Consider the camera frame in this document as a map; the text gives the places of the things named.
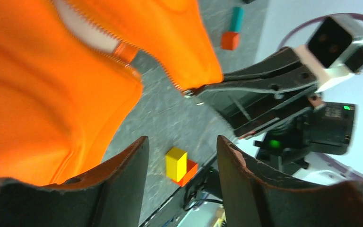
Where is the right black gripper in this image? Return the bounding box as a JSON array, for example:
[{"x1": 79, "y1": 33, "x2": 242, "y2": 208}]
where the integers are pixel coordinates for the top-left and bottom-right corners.
[{"x1": 195, "y1": 47, "x2": 326, "y2": 138}]

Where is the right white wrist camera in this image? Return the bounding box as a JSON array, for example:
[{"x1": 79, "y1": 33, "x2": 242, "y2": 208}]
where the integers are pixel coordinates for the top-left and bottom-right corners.
[{"x1": 294, "y1": 13, "x2": 363, "y2": 92}]

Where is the red-orange block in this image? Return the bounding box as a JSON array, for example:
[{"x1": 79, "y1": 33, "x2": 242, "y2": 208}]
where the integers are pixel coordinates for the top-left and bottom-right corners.
[{"x1": 172, "y1": 159, "x2": 198, "y2": 187}]

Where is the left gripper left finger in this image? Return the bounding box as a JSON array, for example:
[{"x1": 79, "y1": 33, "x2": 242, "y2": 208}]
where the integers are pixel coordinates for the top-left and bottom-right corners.
[{"x1": 0, "y1": 136, "x2": 149, "y2": 227}]

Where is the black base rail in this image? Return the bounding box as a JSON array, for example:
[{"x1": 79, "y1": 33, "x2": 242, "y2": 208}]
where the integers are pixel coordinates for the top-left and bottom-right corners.
[{"x1": 140, "y1": 156, "x2": 223, "y2": 227}]

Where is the yellow block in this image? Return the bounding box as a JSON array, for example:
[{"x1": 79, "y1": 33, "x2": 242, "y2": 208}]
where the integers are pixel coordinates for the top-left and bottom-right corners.
[{"x1": 165, "y1": 147, "x2": 188, "y2": 182}]

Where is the teal block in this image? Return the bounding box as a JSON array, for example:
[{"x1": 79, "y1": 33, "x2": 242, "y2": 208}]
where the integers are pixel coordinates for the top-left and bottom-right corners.
[{"x1": 229, "y1": 7, "x2": 244, "y2": 33}]

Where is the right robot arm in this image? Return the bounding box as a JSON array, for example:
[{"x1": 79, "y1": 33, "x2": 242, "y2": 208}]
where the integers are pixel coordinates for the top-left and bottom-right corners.
[{"x1": 189, "y1": 45, "x2": 363, "y2": 175}]

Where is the small orange cube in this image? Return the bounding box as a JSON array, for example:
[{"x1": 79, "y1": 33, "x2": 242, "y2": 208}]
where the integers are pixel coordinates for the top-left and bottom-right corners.
[{"x1": 221, "y1": 31, "x2": 240, "y2": 51}]

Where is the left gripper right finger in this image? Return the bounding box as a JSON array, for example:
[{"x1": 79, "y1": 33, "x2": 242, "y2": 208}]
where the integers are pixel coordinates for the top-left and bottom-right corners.
[{"x1": 216, "y1": 135, "x2": 363, "y2": 227}]

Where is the orange zip-up jacket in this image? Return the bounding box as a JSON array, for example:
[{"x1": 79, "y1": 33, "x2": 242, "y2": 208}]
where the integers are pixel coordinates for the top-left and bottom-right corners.
[{"x1": 0, "y1": 0, "x2": 223, "y2": 186}]

